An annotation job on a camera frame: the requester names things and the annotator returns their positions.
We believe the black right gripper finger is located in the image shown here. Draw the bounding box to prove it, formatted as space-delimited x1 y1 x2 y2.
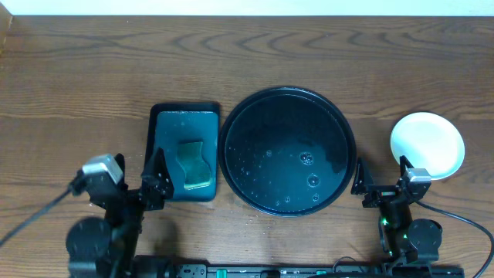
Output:
399 155 414 181
350 158 374 195

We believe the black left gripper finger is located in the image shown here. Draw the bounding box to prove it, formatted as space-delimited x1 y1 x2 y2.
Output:
141 147 174 193
112 153 125 185

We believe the mint plate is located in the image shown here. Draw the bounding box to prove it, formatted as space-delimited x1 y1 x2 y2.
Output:
390 112 465 180

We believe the green yellow sponge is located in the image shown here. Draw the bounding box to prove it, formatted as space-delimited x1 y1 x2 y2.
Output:
176 141 212 190

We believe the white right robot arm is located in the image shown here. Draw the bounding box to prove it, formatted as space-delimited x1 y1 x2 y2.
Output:
350 156 465 277

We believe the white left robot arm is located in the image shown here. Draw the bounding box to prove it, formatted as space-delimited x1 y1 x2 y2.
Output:
66 149 176 278

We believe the round black tray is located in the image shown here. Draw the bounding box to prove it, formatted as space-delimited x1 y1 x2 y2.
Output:
218 86 357 217

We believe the black rectangular water tub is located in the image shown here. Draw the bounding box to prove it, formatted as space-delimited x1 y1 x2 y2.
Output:
145 103 220 202

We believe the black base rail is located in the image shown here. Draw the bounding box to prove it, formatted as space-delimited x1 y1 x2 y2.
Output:
171 257 465 278

